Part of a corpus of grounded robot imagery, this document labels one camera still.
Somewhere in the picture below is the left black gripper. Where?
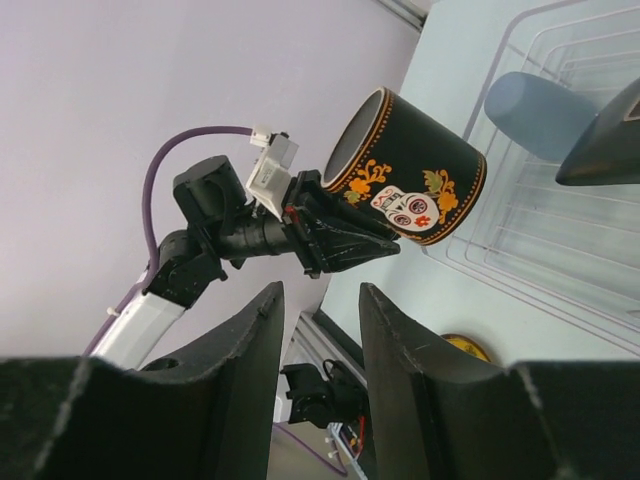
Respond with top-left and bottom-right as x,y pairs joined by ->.
282,170 -> 401,278

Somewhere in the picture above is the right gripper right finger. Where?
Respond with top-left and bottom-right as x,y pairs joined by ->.
359,283 -> 639,479

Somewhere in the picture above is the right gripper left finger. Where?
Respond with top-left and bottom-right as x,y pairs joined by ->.
1,282 -> 285,479

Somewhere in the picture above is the round yellow black saucer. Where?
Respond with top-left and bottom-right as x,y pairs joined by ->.
442,334 -> 492,363

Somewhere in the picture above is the red mug black handle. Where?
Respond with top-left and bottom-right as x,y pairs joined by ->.
321,87 -> 488,246

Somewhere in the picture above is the white wire dish rack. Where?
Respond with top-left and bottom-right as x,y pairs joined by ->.
424,1 -> 639,360

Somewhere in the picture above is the light blue cup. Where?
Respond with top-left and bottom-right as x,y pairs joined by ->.
484,71 -> 598,162

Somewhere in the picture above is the black square floral plate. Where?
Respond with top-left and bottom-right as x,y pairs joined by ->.
555,79 -> 639,186

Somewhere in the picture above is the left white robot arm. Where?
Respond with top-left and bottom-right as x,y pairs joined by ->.
85,155 -> 400,369

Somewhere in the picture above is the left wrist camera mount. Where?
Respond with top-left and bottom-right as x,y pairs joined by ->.
245,125 -> 299,220

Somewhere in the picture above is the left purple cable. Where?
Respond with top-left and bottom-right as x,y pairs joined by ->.
82,125 -> 256,356

